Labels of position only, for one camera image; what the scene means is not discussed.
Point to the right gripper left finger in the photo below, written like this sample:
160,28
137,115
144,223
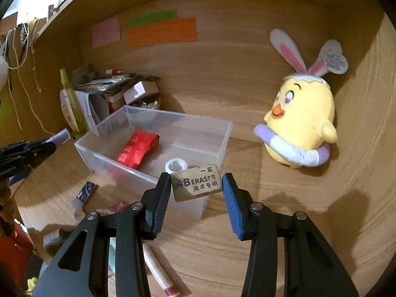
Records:
80,267

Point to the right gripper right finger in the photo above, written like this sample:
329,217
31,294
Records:
312,268

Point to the tan tube white cap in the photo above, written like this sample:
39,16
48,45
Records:
77,207

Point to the dark blue small packet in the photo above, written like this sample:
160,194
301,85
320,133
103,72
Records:
85,192

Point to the white cream tube red cap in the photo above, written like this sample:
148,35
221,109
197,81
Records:
158,272

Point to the beige 4B eraser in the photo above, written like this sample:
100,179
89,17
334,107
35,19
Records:
196,182

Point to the red foil packet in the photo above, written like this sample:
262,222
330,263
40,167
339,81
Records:
141,143

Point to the white tape roll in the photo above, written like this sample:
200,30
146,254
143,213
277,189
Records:
175,165

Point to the yellow spray bottle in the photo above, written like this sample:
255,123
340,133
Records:
80,122

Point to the stack of papers and boxes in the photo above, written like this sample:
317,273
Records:
101,97

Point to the red white marker pen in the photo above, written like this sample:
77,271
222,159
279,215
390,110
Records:
113,72

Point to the yellow chick plush toy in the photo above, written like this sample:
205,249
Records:
299,128

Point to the small white cardboard box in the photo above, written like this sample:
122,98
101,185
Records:
140,90

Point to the pink sticky note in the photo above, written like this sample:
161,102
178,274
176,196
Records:
105,32

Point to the green sticky note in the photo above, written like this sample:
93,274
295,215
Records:
157,16

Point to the orange sticky note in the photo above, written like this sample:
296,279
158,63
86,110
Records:
167,31

